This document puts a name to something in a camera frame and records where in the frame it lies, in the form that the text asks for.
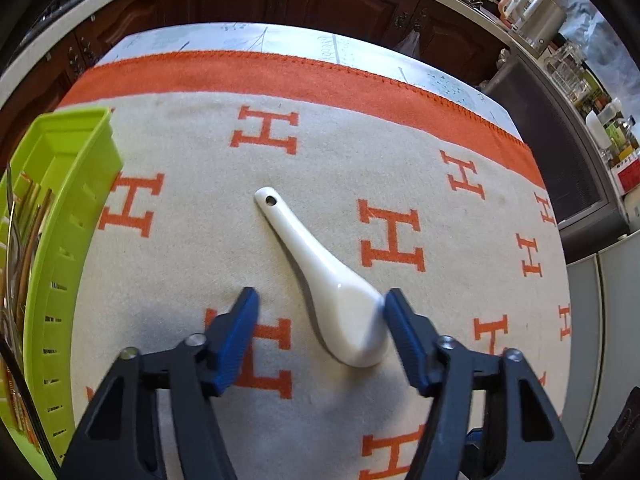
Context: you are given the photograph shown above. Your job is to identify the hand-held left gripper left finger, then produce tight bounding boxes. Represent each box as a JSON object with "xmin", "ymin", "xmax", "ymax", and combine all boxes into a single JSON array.
[{"xmin": 57, "ymin": 286, "xmax": 261, "ymax": 480}]

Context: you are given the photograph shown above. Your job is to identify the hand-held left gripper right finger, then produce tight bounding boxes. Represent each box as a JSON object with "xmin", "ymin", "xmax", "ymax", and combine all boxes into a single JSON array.
[{"xmin": 384, "ymin": 287, "xmax": 583, "ymax": 480}]

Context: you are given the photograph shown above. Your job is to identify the white ceramic soup spoon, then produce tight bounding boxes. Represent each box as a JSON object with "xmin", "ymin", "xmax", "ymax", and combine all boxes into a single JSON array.
[{"xmin": 254, "ymin": 186, "xmax": 391, "ymax": 368}]

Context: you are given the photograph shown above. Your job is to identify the green plastic utensil tray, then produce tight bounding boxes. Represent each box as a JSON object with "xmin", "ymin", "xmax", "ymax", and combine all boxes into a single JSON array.
[{"xmin": 0, "ymin": 107, "xmax": 125, "ymax": 478}]

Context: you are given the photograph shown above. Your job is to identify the brown wooden chopstick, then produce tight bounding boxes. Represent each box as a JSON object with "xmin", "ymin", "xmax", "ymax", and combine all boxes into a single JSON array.
[
  {"xmin": 20, "ymin": 187, "xmax": 55, "ymax": 311},
  {"xmin": 12, "ymin": 172, "xmax": 43, "ymax": 306}
]

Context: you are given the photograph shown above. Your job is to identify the pale chopstick with striped end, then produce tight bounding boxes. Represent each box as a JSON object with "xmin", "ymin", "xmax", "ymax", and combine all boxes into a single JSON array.
[{"xmin": 0, "ymin": 355, "xmax": 36, "ymax": 441}]

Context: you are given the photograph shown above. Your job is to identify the white refrigerator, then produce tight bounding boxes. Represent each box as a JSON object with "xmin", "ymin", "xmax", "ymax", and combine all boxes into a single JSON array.
[{"xmin": 562, "ymin": 230, "xmax": 640, "ymax": 466}]

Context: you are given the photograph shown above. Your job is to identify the orange and beige printed blanket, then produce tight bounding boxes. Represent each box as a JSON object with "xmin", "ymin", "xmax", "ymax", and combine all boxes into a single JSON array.
[{"xmin": 52, "ymin": 51, "xmax": 573, "ymax": 480}]

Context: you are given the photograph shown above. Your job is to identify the grey metal appliance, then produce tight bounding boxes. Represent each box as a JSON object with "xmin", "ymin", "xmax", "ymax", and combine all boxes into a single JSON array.
[{"xmin": 480, "ymin": 50, "xmax": 626, "ymax": 233}]

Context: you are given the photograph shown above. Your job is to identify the red label box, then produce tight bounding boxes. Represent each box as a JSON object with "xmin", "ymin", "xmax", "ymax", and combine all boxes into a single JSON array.
[{"xmin": 617, "ymin": 157, "xmax": 640, "ymax": 196}]

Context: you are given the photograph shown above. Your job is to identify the clear plastic bag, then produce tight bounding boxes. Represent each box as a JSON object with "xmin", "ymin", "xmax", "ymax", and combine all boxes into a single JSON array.
[{"xmin": 397, "ymin": 27, "xmax": 423, "ymax": 61}]

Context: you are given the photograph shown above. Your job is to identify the row of condiment bottles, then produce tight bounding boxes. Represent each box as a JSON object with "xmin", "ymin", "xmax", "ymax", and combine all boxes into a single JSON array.
[{"xmin": 575, "ymin": 75, "xmax": 640, "ymax": 161}]

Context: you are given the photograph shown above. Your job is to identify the clear glass container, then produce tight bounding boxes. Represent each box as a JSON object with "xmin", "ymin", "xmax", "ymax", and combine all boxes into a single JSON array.
[{"xmin": 545, "ymin": 42, "xmax": 588, "ymax": 91}]

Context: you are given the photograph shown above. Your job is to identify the white kitchen countertop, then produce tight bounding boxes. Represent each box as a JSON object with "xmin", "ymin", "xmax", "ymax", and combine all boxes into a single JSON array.
[{"xmin": 0, "ymin": 0, "xmax": 526, "ymax": 111}]

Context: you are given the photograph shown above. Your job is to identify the steel electric kettle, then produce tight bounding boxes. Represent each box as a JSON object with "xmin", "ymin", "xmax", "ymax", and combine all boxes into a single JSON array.
[{"xmin": 500, "ymin": 0, "xmax": 568, "ymax": 51}]

